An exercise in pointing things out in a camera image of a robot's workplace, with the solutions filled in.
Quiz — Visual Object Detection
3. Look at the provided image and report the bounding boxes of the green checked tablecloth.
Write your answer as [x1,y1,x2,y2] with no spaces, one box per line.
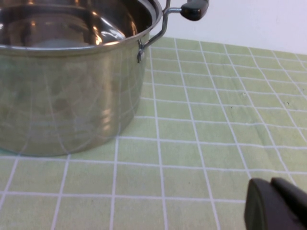
[0,35,307,230]

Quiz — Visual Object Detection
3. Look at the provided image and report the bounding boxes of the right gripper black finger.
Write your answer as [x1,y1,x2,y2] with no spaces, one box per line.
[244,177,307,230]

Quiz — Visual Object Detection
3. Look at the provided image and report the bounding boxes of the stainless steel pot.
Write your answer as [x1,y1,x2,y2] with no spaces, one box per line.
[0,0,211,158]

